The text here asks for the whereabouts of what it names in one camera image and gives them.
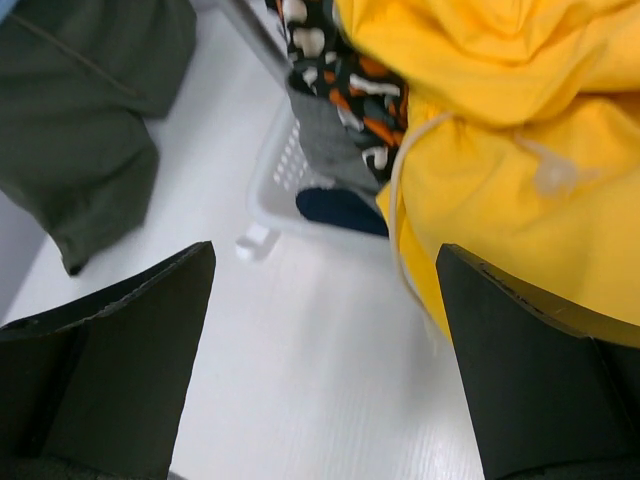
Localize white plastic basket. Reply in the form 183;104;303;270
246;100;386;248

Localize yellow shorts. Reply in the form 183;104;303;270
337;1;639;347

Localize metal clothes rack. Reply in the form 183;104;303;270
219;0;289;263

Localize navy blue shorts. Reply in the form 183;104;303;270
295;187;389;238

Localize grey shorts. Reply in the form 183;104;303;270
286;72;380;205

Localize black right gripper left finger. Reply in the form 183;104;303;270
1;242;216;479

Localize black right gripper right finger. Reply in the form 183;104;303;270
436;244;639;479

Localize olive green shorts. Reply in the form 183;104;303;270
1;1;197;276

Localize orange black patterned shorts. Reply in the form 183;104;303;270
265;0;409;184

